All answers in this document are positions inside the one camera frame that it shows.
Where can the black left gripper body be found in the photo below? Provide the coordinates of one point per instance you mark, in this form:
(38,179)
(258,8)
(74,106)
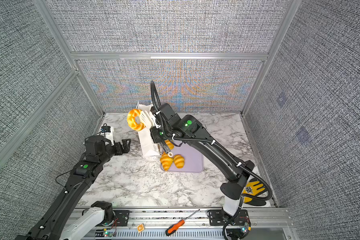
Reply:
(118,150)

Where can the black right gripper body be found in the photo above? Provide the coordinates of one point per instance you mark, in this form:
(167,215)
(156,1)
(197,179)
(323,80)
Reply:
(159,134)

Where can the white printed paper bag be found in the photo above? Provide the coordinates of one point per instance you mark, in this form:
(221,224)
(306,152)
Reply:
(149,149)

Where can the small round striped roll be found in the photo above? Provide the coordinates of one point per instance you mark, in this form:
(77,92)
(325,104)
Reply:
(169,144)

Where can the long striped croissant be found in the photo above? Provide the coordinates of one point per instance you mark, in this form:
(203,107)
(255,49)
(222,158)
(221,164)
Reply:
(166,161)

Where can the ring shaped bread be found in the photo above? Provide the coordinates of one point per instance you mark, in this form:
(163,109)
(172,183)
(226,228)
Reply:
(133,120)

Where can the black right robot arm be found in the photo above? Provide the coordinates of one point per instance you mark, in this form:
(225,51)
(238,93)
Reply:
(169,126)

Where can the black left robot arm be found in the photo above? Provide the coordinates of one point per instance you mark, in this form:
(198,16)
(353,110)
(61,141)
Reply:
(52,226)

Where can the lilac plastic tray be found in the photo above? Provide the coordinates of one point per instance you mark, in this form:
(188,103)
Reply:
(193,160)

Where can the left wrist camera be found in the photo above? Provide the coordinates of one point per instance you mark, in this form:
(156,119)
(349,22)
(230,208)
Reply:
(108,132)

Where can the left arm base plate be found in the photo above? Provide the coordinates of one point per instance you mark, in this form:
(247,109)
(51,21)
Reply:
(119,217)

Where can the orange handled screwdriver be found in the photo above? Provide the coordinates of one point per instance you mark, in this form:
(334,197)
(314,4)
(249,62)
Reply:
(173,228)

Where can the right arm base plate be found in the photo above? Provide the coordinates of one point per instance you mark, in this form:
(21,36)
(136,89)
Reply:
(219,218)

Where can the aluminium front rail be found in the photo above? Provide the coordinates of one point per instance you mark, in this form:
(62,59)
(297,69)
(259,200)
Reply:
(267,223)

